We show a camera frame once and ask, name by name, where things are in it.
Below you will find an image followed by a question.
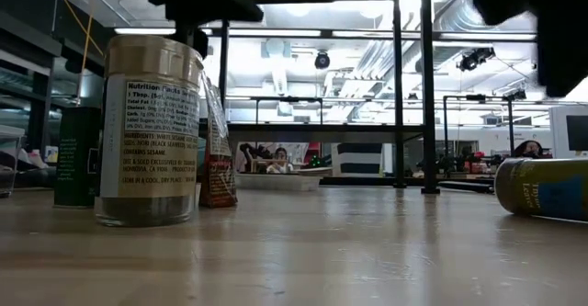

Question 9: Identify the dark storage rack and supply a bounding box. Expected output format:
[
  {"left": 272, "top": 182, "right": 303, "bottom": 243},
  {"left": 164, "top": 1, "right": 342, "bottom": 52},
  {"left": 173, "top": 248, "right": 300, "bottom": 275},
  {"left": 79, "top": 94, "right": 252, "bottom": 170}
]
[{"left": 0, "top": 9, "right": 116, "bottom": 187}]

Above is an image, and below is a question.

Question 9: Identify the white shallow tray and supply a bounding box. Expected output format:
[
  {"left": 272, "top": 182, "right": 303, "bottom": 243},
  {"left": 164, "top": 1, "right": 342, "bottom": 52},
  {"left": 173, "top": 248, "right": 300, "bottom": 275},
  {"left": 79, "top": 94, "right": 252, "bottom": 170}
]
[{"left": 233, "top": 172, "right": 322, "bottom": 192}]

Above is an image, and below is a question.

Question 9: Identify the ceiling light strip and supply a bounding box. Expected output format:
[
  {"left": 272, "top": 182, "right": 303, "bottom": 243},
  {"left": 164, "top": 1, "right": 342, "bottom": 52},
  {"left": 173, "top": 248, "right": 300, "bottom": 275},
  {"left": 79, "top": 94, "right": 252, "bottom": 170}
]
[{"left": 113, "top": 27, "right": 176, "bottom": 36}]

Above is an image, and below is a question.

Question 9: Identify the tan-lid sesame seasoning jar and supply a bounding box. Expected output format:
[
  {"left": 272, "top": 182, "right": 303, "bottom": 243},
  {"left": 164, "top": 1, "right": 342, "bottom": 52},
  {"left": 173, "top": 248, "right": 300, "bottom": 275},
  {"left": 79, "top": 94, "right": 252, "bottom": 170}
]
[{"left": 95, "top": 34, "right": 205, "bottom": 228}]

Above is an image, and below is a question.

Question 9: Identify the yellow cable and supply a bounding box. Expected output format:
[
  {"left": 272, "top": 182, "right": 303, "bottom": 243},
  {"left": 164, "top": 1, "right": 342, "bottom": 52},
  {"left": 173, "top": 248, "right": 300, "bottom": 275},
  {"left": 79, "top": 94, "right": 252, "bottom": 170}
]
[{"left": 50, "top": 0, "right": 106, "bottom": 106}]

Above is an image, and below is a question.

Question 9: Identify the dark wood metal shelf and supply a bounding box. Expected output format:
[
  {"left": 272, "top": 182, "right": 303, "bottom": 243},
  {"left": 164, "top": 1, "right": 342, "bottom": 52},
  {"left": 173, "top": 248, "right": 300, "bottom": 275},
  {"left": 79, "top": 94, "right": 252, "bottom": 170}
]
[{"left": 172, "top": 0, "right": 441, "bottom": 196}]

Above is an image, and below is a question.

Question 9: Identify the taco mix seasoning packet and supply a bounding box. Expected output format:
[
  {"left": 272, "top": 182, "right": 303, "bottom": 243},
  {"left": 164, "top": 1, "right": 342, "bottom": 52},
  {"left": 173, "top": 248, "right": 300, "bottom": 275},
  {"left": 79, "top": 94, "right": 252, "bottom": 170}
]
[{"left": 198, "top": 74, "right": 239, "bottom": 209}]

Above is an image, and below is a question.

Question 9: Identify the green spice tin black lid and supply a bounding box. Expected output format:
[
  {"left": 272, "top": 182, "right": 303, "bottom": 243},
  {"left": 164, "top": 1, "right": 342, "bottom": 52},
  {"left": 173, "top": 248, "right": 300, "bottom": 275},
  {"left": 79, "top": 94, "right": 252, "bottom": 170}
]
[{"left": 53, "top": 107, "right": 103, "bottom": 209}]

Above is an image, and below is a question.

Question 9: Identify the black-lid thyme spice jar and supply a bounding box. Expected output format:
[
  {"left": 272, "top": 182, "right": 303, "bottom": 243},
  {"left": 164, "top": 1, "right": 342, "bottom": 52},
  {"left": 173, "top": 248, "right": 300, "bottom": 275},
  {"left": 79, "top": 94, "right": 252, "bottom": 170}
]
[{"left": 494, "top": 157, "right": 588, "bottom": 223}]

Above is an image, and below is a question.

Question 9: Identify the black metal table frame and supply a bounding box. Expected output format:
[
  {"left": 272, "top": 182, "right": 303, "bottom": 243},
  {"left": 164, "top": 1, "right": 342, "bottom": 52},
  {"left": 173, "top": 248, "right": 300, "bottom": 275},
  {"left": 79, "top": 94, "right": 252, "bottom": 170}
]
[{"left": 319, "top": 176, "right": 496, "bottom": 195}]

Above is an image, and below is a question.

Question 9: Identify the person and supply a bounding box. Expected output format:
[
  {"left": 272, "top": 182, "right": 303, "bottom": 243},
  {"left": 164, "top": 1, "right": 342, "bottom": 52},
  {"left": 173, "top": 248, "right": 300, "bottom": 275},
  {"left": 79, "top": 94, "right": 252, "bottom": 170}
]
[
  {"left": 266, "top": 147, "right": 295, "bottom": 175},
  {"left": 513, "top": 140, "right": 546, "bottom": 160}
]

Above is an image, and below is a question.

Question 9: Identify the white framed monitor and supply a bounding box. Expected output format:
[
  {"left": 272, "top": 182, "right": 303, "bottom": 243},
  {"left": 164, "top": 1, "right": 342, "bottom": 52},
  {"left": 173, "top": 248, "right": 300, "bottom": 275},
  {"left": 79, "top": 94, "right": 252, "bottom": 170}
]
[{"left": 548, "top": 105, "right": 588, "bottom": 160}]

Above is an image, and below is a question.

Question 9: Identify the black ceiling fixture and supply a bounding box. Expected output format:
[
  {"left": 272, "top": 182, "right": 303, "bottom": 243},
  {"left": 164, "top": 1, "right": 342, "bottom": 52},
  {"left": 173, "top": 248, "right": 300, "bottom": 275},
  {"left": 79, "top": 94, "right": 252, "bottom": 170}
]
[{"left": 457, "top": 47, "right": 497, "bottom": 73}]

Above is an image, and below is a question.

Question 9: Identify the black pipe rig frame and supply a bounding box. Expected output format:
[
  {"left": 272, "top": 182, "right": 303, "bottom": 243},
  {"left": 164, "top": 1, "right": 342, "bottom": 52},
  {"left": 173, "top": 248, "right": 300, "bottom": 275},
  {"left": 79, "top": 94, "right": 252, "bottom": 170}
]
[{"left": 443, "top": 93, "right": 518, "bottom": 160}]

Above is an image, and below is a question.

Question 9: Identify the white navy striped box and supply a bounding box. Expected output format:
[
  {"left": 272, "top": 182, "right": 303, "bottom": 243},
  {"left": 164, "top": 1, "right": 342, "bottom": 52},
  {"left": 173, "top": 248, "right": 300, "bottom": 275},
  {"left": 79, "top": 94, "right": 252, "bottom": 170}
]
[{"left": 330, "top": 142, "right": 385, "bottom": 178}]

